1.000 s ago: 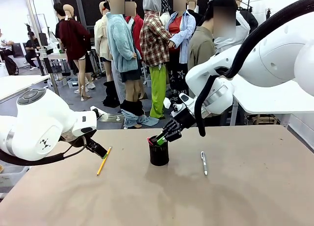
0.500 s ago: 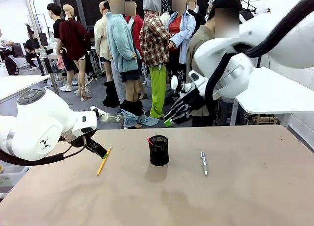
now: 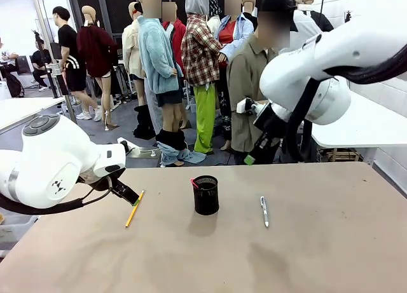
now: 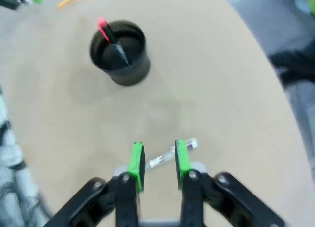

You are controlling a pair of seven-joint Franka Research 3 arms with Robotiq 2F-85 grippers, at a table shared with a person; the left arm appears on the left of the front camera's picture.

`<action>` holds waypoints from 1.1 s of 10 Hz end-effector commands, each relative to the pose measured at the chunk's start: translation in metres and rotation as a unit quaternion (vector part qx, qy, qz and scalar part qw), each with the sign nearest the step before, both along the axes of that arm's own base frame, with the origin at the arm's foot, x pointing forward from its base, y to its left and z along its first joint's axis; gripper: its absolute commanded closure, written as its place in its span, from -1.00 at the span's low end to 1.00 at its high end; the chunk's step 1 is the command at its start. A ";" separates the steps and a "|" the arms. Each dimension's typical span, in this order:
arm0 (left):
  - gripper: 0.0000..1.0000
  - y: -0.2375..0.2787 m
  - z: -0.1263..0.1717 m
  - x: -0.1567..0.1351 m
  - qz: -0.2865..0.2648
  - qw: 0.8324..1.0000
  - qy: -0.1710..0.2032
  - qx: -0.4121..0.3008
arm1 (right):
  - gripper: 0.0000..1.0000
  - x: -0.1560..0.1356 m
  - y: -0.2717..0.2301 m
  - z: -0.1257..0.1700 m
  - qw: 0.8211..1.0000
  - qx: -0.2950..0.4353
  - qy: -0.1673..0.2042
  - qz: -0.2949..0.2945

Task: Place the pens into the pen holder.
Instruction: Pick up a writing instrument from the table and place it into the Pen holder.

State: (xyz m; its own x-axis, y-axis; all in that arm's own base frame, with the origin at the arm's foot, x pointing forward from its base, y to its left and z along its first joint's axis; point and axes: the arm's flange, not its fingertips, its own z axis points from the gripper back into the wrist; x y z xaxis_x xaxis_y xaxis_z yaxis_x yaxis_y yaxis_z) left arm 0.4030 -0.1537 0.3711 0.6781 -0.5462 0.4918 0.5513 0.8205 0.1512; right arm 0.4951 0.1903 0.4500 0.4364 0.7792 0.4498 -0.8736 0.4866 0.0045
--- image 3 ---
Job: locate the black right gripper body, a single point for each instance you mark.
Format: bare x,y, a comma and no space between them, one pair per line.
271,124

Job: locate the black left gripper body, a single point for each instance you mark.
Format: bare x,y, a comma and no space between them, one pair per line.
105,180

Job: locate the yellow pencil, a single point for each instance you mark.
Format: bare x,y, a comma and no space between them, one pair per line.
135,208

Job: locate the white pen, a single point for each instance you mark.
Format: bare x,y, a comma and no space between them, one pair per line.
264,212

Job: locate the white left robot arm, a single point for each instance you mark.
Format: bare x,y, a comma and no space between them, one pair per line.
38,166

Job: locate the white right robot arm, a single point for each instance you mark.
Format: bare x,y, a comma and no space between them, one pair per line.
343,51

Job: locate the black mesh pen holder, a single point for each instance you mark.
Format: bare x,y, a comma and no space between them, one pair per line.
206,197

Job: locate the black pen with pink cap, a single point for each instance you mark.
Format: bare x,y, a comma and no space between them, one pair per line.
194,183

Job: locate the white power strip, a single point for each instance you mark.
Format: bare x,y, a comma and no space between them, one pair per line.
140,151

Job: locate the person in olive shirt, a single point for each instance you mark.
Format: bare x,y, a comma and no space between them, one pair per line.
245,83

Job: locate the large white table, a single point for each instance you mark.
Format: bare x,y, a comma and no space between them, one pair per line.
365,131

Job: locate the figure in blue shirt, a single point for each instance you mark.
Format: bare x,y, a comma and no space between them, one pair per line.
235,35

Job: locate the mannequin in plaid shirt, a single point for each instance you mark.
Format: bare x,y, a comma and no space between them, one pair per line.
200,54

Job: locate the clear plastic bin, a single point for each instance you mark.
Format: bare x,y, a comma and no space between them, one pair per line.
16,232

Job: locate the mannequin in white shirt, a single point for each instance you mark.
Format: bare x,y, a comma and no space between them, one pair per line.
305,23

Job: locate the white table with grey legs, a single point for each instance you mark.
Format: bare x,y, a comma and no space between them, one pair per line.
22,110

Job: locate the mannequin in black jacket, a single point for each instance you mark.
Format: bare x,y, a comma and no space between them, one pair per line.
322,21

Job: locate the mannequin in dark coat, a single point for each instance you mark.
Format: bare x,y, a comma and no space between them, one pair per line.
249,7

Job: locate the mannequin in maroon hoodie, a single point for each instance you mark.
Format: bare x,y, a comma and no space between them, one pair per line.
95,51

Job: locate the mannequin in red jacket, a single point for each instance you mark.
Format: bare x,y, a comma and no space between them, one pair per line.
178,35

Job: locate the black backpack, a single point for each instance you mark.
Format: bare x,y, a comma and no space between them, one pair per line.
15,86

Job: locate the mannequin in cream jacket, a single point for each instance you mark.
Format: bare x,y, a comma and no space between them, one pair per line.
130,51

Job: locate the mannequin in light blue fleece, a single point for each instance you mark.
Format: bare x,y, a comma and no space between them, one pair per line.
155,58

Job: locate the man in black t-shirt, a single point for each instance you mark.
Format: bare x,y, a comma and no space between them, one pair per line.
71,51

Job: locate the seated person in black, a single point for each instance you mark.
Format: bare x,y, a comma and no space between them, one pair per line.
39,64

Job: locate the silver metal pole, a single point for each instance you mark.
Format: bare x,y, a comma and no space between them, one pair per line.
55,54

